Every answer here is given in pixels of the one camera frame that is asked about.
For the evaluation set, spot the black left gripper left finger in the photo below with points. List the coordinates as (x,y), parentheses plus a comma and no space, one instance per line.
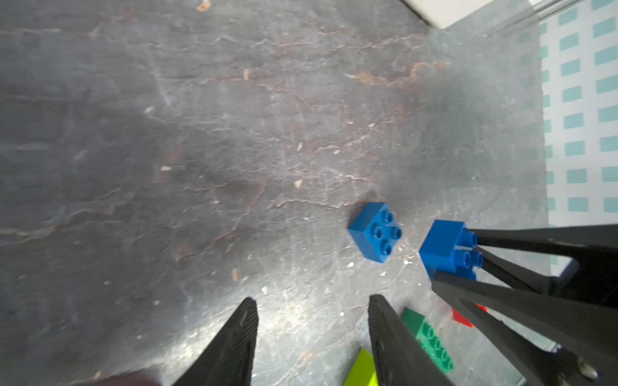
(229,358)

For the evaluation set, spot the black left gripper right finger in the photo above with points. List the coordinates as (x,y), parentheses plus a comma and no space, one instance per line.
(398,358)

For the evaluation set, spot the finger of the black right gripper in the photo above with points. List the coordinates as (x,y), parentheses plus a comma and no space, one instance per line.
(592,250)
(587,334)

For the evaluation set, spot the dark green long lego brick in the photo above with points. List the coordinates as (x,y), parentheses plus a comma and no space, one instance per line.
(424,333)

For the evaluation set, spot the lime green square lego brick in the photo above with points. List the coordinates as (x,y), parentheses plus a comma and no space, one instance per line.
(363,372)

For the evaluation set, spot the blue square lego brick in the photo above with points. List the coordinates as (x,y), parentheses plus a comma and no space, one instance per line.
(376,232)

